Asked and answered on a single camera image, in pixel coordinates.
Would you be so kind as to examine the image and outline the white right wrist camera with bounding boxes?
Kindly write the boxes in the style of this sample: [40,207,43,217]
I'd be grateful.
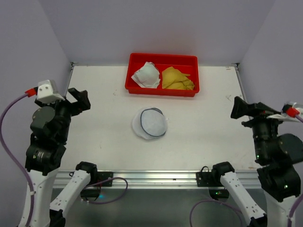
[267,102,303,122]

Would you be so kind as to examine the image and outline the white mesh laundry bag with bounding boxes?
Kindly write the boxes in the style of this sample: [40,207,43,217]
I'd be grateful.
[131,107,168,140]

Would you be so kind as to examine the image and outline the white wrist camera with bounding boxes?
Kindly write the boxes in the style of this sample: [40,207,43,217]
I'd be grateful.
[267,102,303,122]
[36,80,65,104]

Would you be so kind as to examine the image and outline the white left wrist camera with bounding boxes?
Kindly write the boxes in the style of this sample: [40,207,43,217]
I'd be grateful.
[36,80,65,104]

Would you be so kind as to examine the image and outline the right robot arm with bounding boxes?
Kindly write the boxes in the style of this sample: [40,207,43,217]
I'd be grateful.
[211,96,303,227]

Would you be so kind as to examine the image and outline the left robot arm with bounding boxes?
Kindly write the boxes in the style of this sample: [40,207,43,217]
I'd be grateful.
[19,88,97,227]

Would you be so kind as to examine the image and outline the red plastic tray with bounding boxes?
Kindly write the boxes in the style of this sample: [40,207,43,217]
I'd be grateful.
[125,53,200,97]

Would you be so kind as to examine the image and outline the white bra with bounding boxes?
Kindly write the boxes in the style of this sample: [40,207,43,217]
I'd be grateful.
[131,62,160,88]

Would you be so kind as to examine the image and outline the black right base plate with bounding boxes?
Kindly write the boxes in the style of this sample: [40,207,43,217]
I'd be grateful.
[196,171,223,187]

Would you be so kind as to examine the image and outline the yellow bra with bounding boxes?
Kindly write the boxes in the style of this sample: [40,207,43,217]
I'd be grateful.
[162,67,195,90]

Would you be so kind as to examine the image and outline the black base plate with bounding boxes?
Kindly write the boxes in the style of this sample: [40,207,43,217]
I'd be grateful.
[97,171,114,187]
[196,171,223,187]

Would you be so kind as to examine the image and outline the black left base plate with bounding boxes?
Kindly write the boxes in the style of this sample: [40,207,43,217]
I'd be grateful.
[97,171,114,187]

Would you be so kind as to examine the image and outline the aluminium frame rail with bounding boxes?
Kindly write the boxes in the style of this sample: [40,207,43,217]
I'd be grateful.
[52,168,266,190]

